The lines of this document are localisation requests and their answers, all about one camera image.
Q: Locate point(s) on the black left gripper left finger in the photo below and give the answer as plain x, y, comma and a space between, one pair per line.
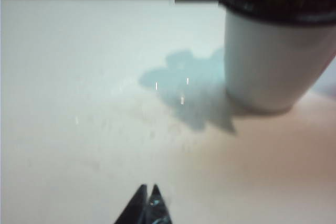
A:
134, 211

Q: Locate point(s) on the white plant pot black rim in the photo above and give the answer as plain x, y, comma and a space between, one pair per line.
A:
270, 61

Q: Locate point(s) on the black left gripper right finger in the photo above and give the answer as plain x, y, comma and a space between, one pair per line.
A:
157, 208

